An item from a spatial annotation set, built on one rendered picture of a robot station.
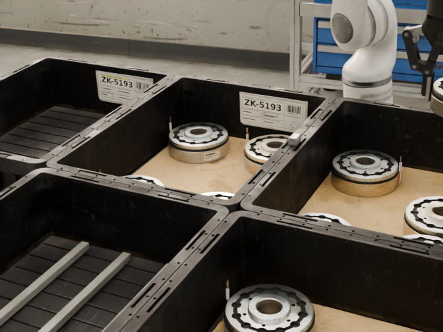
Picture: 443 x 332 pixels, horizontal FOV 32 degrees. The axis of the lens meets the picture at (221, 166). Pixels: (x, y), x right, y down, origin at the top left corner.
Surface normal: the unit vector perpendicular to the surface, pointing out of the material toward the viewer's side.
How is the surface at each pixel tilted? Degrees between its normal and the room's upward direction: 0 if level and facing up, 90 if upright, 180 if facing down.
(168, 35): 90
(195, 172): 0
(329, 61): 90
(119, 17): 90
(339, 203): 0
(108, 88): 90
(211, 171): 0
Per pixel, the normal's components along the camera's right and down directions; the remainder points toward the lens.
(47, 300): -0.04, -0.89
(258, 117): -0.44, 0.42
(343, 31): -0.79, 0.38
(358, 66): -0.34, -0.73
